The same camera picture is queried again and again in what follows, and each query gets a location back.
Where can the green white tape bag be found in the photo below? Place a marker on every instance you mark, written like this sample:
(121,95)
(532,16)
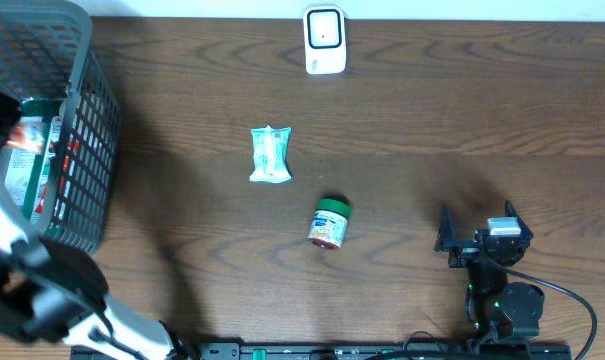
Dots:
(27,173)

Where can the light teal snack packet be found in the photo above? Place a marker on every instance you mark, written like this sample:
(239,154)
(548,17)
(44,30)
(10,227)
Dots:
(269,155)

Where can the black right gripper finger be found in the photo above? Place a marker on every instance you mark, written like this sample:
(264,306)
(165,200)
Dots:
(446,230)
(511,212)

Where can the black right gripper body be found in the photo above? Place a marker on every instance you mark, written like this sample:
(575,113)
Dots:
(465,252)

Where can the green lid jar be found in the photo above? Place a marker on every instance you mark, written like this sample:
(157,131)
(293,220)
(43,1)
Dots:
(329,223)

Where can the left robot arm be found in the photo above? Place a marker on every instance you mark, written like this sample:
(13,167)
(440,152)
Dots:
(56,293)

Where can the grey plastic mesh basket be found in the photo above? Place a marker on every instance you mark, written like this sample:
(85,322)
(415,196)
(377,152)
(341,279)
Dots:
(46,62)

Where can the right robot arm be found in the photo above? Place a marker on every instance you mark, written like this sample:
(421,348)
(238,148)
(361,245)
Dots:
(501,310)

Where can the red coffee stick sachet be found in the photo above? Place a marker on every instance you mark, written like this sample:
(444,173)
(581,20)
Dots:
(27,136)

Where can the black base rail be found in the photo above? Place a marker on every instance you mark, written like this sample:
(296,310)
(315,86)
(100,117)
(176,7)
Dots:
(415,350)

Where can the white barcode scanner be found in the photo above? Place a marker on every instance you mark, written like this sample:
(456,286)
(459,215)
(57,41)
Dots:
(324,40)

